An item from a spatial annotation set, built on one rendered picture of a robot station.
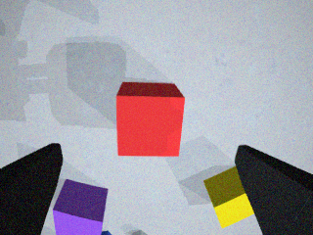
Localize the purple cube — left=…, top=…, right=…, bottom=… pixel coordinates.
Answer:
left=52, top=179, right=109, bottom=235

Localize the small blue block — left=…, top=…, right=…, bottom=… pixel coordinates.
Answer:
left=101, top=230, right=112, bottom=235

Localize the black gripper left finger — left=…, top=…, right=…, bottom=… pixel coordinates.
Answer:
left=0, top=142, right=64, bottom=235

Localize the red block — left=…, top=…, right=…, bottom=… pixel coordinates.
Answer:
left=116, top=82, right=185, bottom=157

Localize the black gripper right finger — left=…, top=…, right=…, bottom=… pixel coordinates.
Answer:
left=235, top=145, right=313, bottom=235

